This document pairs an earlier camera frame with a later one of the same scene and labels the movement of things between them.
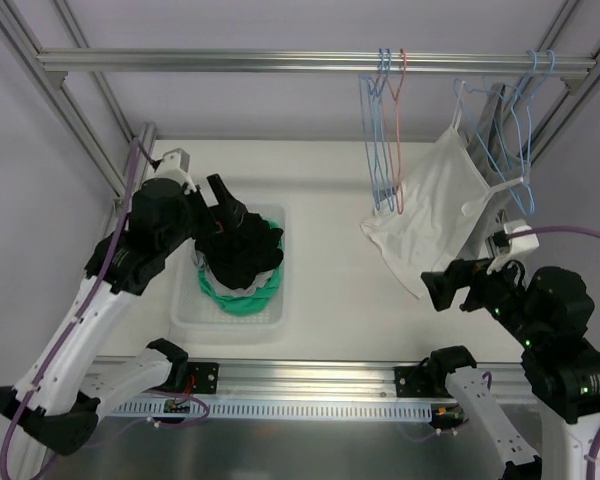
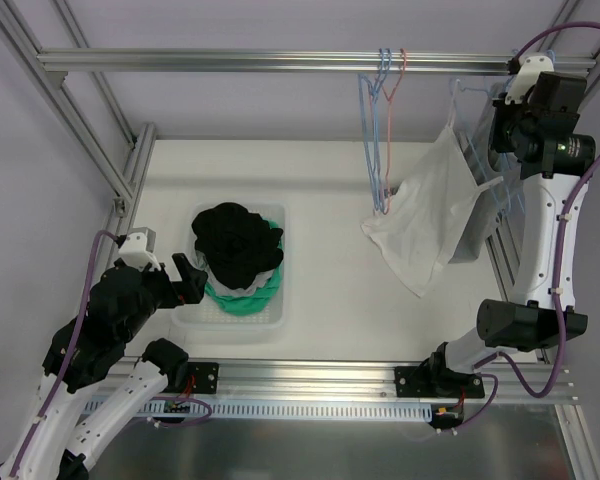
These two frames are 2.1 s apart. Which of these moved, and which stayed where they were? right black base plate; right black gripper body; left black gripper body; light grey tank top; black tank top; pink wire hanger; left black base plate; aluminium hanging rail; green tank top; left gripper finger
Moved: right black gripper body; left gripper finger; left black gripper body; pink wire hanger
Stayed: green tank top; left black base plate; aluminium hanging rail; light grey tank top; right black base plate; black tank top
